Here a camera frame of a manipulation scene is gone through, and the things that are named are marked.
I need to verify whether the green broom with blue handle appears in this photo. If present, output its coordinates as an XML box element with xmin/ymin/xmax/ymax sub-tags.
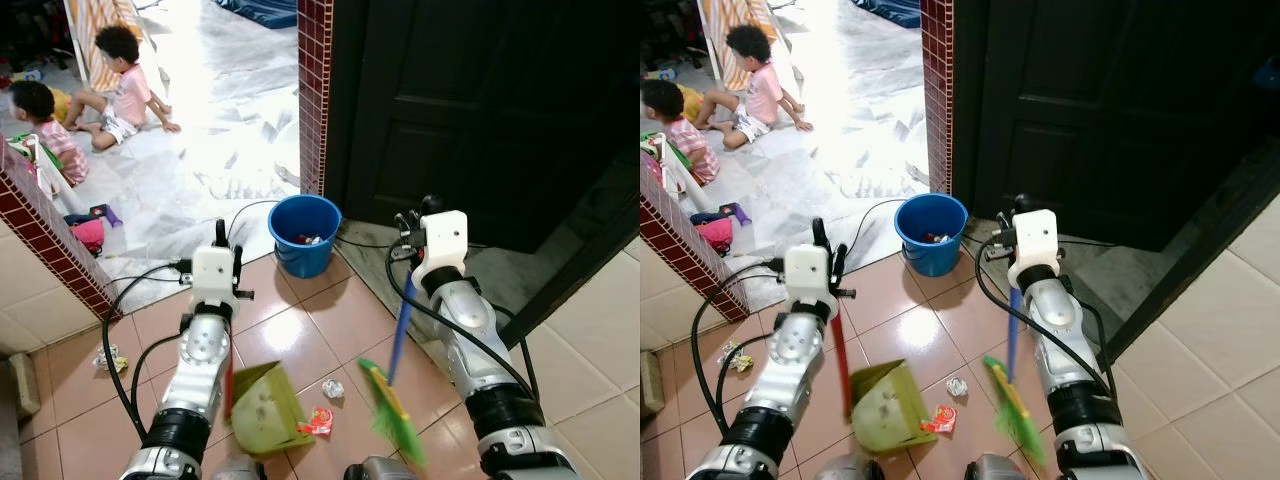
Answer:
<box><xmin>981</xmin><ymin>193</ymin><xmax>1051</xmax><ymax>467</ymax></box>
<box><xmin>357</xmin><ymin>194</ymin><xmax>442</xmax><ymax>470</ymax></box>

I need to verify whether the black wooden door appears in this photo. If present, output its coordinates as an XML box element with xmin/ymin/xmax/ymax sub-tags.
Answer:
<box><xmin>324</xmin><ymin>0</ymin><xmax>641</xmax><ymax>253</ymax></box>
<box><xmin>950</xmin><ymin>0</ymin><xmax>1280</xmax><ymax>253</ymax></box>

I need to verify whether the grey robot left leg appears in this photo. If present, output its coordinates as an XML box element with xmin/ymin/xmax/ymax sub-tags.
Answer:
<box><xmin>208</xmin><ymin>457</ymin><xmax>267</xmax><ymax>480</ymax></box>
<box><xmin>824</xmin><ymin>454</ymin><xmax>887</xmax><ymax>480</ymax></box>

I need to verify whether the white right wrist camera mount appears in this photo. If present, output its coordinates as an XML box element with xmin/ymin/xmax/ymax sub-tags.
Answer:
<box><xmin>1007</xmin><ymin>210</ymin><xmax>1060</xmax><ymax>288</ymax></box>
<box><xmin>413</xmin><ymin>211</ymin><xmax>469</xmax><ymax>284</ymax></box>

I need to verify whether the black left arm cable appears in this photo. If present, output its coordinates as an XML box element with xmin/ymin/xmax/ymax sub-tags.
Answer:
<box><xmin>100</xmin><ymin>261</ymin><xmax>197</xmax><ymax>443</ymax></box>
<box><xmin>689</xmin><ymin>261</ymin><xmax>789</xmax><ymax>443</ymax></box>

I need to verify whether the black floor cable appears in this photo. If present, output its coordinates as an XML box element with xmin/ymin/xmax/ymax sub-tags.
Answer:
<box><xmin>848</xmin><ymin>197</ymin><xmax>905</xmax><ymax>245</ymax></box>
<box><xmin>226</xmin><ymin>198</ymin><xmax>283</xmax><ymax>247</ymax></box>

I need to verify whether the dark blue mat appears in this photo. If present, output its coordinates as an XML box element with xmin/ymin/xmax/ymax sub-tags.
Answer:
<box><xmin>850</xmin><ymin>0</ymin><xmax>922</xmax><ymax>29</ymax></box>
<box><xmin>213</xmin><ymin>0</ymin><xmax>300</xmax><ymax>30</ymax></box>

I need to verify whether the beige block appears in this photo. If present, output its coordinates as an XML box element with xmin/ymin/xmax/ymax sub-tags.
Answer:
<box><xmin>9</xmin><ymin>351</ymin><xmax>42</xmax><ymax>418</ymax></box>
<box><xmin>641</xmin><ymin>349</ymin><xmax>667</xmax><ymax>413</ymax></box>

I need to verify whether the grey robot leg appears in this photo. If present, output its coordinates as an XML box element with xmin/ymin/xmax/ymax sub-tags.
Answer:
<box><xmin>344</xmin><ymin>456</ymin><xmax>417</xmax><ymax>480</ymax></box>
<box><xmin>208</xmin><ymin>457</ymin><xmax>267</xmax><ymax>480</ymax></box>
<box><xmin>964</xmin><ymin>454</ymin><xmax>1032</xmax><ymax>480</ymax></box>
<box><xmin>824</xmin><ymin>454</ymin><xmax>887</xmax><ymax>480</ymax></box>

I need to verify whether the child in striped shirt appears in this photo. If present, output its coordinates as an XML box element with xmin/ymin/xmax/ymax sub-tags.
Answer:
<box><xmin>4</xmin><ymin>80</ymin><xmax>90</xmax><ymax>189</ymax></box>
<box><xmin>641</xmin><ymin>79</ymin><xmax>722</xmax><ymax>188</ymax></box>

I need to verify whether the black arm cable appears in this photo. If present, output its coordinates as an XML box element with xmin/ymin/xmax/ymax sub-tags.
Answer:
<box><xmin>689</xmin><ymin>261</ymin><xmax>789</xmax><ymax>443</ymax></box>
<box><xmin>100</xmin><ymin>261</ymin><xmax>197</xmax><ymax>443</ymax></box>
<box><xmin>385</xmin><ymin>243</ymin><xmax>542</xmax><ymax>403</ymax></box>
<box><xmin>973</xmin><ymin>243</ymin><xmax>1119</xmax><ymax>401</ymax></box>

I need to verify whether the orange striped cloth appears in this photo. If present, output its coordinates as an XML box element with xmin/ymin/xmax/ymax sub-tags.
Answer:
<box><xmin>64</xmin><ymin>0</ymin><xmax>153</xmax><ymax>93</ymax></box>
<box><xmin>699</xmin><ymin>0</ymin><xmax>793</xmax><ymax>93</ymax></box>

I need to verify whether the grey robot right leg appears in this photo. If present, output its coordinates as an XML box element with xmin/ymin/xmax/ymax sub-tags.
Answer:
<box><xmin>964</xmin><ymin>454</ymin><xmax>1032</xmax><ymax>480</ymax></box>
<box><xmin>344</xmin><ymin>456</ymin><xmax>417</xmax><ymax>480</ymax></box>

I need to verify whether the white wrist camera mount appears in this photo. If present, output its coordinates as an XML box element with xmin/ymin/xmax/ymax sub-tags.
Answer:
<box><xmin>1007</xmin><ymin>210</ymin><xmax>1060</xmax><ymax>288</ymax></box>
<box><xmin>191</xmin><ymin>244</ymin><xmax>239</xmax><ymax>303</ymax></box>
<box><xmin>784</xmin><ymin>243</ymin><xmax>835</xmax><ymax>304</ymax></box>
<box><xmin>413</xmin><ymin>211</ymin><xmax>469</xmax><ymax>284</ymax></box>

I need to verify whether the blue plastic bucket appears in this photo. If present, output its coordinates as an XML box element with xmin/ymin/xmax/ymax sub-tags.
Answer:
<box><xmin>267</xmin><ymin>193</ymin><xmax>343</xmax><ymax>279</ymax></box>
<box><xmin>894</xmin><ymin>192</ymin><xmax>970</xmax><ymax>278</ymax></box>

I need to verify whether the green dustpan with red handle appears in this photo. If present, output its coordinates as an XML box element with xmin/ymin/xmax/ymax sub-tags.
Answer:
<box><xmin>813</xmin><ymin>217</ymin><xmax>937</xmax><ymax>457</ymax></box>
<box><xmin>214</xmin><ymin>218</ymin><xmax>317</xmax><ymax>460</ymax></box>

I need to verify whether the white plastic rack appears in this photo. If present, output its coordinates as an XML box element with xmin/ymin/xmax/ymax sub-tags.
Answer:
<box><xmin>648</xmin><ymin>133</ymin><xmax>703</xmax><ymax>203</ymax></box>
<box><xmin>18</xmin><ymin>134</ymin><xmax>67</xmax><ymax>203</ymax></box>

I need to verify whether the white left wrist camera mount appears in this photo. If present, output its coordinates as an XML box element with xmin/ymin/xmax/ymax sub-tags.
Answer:
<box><xmin>784</xmin><ymin>243</ymin><xmax>835</xmax><ymax>304</ymax></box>
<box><xmin>191</xmin><ymin>244</ymin><xmax>239</xmax><ymax>303</ymax></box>

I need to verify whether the pink bag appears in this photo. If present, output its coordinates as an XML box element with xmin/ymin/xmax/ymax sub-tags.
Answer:
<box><xmin>66</xmin><ymin>203</ymin><xmax>123</xmax><ymax>258</ymax></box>
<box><xmin>690</xmin><ymin>201</ymin><xmax>750</xmax><ymax>257</ymax></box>

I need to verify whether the child in pink shirt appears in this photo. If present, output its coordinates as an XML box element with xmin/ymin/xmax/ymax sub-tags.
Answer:
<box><xmin>63</xmin><ymin>24</ymin><xmax>183</xmax><ymax>153</ymax></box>
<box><xmin>694</xmin><ymin>23</ymin><xmax>814</xmax><ymax>152</ymax></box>

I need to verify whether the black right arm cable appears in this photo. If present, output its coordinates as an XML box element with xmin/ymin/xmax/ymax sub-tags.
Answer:
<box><xmin>385</xmin><ymin>243</ymin><xmax>542</xmax><ymax>403</ymax></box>
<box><xmin>973</xmin><ymin>243</ymin><xmax>1119</xmax><ymax>401</ymax></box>

